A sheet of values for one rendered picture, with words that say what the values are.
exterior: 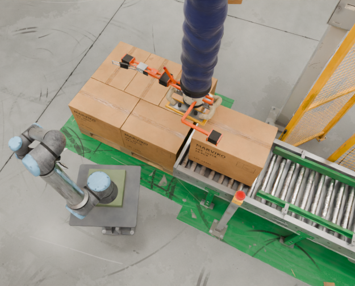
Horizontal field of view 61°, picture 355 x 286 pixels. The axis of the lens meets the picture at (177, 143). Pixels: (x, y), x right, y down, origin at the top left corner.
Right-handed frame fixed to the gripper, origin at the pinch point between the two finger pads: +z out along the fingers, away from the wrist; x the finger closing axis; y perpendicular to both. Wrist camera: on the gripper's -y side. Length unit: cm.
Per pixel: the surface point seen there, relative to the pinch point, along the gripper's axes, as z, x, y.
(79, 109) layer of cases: -30, -14, 94
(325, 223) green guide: 198, 47, 35
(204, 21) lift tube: 85, -93, -23
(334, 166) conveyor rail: 212, 11, 74
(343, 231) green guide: 210, 49, 30
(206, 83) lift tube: 90, -58, 16
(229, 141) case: 113, -12, 42
